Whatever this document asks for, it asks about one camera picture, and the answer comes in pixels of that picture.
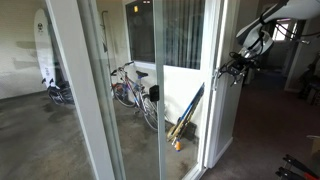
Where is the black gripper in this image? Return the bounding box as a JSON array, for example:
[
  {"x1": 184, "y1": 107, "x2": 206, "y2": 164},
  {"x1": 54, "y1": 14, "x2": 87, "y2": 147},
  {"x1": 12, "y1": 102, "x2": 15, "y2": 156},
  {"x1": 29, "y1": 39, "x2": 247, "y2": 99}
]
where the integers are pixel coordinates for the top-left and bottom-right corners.
[{"x1": 218, "y1": 49, "x2": 261, "y2": 87}]

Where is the black screen door latch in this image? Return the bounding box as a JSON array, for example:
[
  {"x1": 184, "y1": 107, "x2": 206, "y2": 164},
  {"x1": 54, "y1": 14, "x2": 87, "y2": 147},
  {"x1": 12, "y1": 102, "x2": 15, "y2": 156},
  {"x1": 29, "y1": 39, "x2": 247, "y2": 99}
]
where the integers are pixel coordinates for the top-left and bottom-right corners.
[{"x1": 148, "y1": 84, "x2": 160, "y2": 103}]

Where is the grey framed screen door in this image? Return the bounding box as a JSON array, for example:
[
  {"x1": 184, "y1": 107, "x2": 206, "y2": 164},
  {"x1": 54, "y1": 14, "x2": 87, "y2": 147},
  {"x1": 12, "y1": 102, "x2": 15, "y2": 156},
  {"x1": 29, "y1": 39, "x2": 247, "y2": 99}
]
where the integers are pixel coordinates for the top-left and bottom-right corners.
[{"x1": 152, "y1": 0, "x2": 167, "y2": 180}]

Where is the long blue pole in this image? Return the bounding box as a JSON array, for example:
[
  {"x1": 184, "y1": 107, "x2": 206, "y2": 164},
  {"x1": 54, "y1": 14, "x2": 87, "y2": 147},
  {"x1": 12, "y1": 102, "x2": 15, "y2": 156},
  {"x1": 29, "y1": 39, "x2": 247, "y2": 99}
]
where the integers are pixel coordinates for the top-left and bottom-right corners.
[{"x1": 171, "y1": 82, "x2": 205, "y2": 141}]

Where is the window with vertical blinds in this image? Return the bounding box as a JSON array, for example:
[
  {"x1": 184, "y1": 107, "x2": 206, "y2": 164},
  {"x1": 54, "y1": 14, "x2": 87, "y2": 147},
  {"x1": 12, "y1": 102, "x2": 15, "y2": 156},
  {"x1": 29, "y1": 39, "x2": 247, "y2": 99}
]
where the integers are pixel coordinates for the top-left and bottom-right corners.
[{"x1": 124, "y1": 0, "x2": 206, "y2": 71}]

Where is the small black box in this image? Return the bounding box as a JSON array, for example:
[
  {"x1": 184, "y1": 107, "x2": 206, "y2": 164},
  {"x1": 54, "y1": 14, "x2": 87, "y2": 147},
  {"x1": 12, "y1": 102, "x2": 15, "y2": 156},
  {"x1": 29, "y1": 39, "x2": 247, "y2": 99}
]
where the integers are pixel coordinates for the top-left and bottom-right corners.
[{"x1": 183, "y1": 122, "x2": 198, "y2": 142}]

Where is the dark furniture pile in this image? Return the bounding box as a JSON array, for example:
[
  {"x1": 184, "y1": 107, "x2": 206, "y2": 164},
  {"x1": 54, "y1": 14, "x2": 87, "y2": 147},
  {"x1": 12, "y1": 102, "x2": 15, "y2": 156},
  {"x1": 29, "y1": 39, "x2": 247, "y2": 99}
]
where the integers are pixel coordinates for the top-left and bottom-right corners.
[{"x1": 297, "y1": 53, "x2": 320, "y2": 108}]

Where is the tan wooden paddle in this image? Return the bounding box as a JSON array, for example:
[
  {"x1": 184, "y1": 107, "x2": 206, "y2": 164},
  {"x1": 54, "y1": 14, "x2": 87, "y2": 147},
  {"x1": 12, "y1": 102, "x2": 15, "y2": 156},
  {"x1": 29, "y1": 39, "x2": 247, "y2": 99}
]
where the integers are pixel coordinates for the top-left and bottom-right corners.
[{"x1": 165, "y1": 112, "x2": 190, "y2": 143}]

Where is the red bicycle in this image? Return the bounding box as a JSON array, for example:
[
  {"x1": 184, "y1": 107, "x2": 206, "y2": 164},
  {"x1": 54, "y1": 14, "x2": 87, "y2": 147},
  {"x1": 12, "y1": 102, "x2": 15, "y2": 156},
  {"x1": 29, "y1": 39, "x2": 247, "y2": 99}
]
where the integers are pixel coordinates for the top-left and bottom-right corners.
[{"x1": 109, "y1": 60, "x2": 160, "y2": 132}]

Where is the beige cardboard box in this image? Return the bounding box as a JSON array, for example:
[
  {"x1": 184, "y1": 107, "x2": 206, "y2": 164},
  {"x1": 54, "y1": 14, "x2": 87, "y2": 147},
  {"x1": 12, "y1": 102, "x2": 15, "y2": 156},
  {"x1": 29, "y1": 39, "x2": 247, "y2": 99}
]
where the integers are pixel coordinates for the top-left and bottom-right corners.
[{"x1": 306, "y1": 134, "x2": 320, "y2": 158}]

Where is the black red bar clamp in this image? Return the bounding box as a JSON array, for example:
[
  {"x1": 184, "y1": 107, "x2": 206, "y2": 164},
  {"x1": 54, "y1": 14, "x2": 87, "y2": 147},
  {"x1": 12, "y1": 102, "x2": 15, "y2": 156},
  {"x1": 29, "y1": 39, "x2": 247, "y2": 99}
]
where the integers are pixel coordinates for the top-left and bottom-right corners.
[
  {"x1": 274, "y1": 166, "x2": 309, "y2": 180},
  {"x1": 282, "y1": 153, "x2": 320, "y2": 180}
]

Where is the white surfboard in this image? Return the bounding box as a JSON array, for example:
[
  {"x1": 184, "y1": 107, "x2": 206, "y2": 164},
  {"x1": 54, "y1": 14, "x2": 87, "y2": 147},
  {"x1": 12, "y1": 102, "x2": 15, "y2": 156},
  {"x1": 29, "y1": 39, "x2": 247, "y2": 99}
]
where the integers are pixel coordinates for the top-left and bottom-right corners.
[{"x1": 33, "y1": 8, "x2": 58, "y2": 89}]

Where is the white door frame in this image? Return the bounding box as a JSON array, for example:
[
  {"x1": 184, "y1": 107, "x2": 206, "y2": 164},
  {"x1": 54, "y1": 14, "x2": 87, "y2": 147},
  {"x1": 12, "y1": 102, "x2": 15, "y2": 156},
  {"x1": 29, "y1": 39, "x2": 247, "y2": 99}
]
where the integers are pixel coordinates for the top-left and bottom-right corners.
[{"x1": 186, "y1": 0, "x2": 241, "y2": 180}]

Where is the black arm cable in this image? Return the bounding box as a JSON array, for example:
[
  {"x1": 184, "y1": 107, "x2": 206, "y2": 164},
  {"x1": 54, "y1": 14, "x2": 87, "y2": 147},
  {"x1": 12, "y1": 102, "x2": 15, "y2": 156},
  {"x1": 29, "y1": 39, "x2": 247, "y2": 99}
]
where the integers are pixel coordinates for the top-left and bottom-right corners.
[{"x1": 256, "y1": 0, "x2": 320, "y2": 46}]

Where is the thin wall pipe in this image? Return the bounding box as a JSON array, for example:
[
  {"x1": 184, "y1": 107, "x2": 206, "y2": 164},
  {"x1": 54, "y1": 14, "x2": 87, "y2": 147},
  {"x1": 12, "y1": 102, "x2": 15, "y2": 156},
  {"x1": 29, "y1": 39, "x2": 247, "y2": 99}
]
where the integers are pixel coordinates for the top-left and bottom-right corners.
[{"x1": 101, "y1": 10, "x2": 110, "y2": 54}]

